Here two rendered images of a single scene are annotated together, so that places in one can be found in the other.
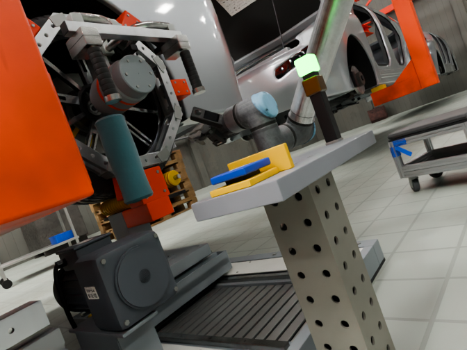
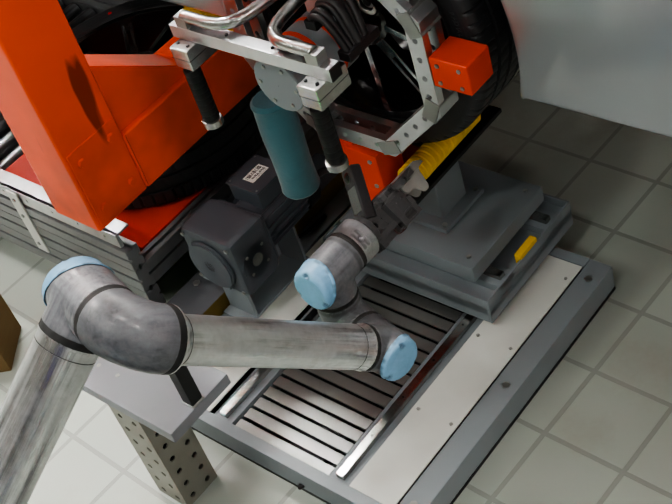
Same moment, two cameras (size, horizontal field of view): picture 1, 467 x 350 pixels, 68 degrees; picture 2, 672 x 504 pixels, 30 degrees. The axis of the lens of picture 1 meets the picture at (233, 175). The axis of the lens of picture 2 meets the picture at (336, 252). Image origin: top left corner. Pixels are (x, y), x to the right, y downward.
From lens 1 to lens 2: 2.98 m
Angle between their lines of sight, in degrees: 98
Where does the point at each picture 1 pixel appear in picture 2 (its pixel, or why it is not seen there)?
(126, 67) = (261, 73)
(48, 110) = (66, 180)
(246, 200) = not seen: hidden behind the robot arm
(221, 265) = (470, 306)
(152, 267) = (216, 267)
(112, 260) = (189, 238)
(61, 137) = (76, 196)
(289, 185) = not seen: hidden behind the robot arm
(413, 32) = not seen: outside the picture
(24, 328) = (110, 240)
